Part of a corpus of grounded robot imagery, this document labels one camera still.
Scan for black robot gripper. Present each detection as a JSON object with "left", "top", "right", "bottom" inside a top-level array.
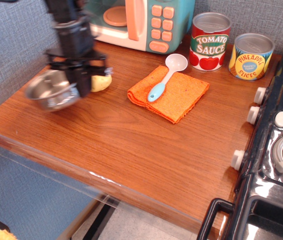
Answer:
[{"left": 45, "top": 18, "right": 113, "bottom": 98}]

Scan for stainless steel pot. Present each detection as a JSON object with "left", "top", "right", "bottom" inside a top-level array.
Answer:
[{"left": 25, "top": 70, "right": 80, "bottom": 112}]

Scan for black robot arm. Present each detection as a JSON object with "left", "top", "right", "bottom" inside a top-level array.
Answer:
[{"left": 45, "top": 0, "right": 112, "bottom": 98}]

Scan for orange object at corner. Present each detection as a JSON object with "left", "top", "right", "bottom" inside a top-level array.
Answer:
[{"left": 0, "top": 229, "right": 17, "bottom": 240}]

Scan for yellow toy potato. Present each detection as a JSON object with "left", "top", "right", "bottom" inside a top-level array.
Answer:
[{"left": 91, "top": 75, "right": 112, "bottom": 92}]

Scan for teal toy microwave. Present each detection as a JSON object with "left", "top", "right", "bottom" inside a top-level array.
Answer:
[{"left": 83, "top": 0, "right": 195, "bottom": 55}]

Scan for white and blue spoon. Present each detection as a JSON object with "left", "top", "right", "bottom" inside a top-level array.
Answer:
[{"left": 147, "top": 53, "right": 188, "bottom": 103}]

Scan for orange folded cloth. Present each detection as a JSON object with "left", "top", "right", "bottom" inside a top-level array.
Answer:
[{"left": 127, "top": 65, "right": 210, "bottom": 124}]

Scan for tomato sauce can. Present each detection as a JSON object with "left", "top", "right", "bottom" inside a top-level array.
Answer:
[{"left": 188, "top": 12, "right": 232, "bottom": 72}]

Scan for pineapple slices can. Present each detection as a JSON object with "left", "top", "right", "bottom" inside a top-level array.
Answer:
[{"left": 228, "top": 33, "right": 275, "bottom": 81}]

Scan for black toy stove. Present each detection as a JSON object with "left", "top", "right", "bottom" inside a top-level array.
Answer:
[{"left": 197, "top": 54, "right": 283, "bottom": 240}]

